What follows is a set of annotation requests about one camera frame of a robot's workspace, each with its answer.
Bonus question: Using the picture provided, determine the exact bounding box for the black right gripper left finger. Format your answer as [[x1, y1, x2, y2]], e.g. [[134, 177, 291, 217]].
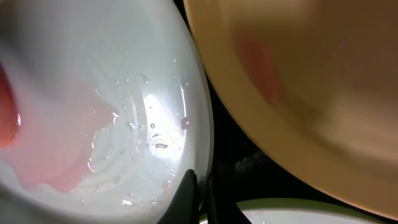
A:
[[157, 169, 199, 224]]

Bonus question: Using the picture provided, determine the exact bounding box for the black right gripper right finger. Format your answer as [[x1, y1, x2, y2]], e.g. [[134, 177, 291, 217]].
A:
[[206, 175, 251, 224]]

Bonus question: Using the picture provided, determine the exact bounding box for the light green plate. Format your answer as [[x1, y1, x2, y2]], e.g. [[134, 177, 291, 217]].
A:
[[1, 1, 213, 223], [198, 197, 389, 224]]

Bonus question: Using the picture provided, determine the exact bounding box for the yellow plate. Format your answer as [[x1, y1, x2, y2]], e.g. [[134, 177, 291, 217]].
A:
[[183, 0, 398, 221]]

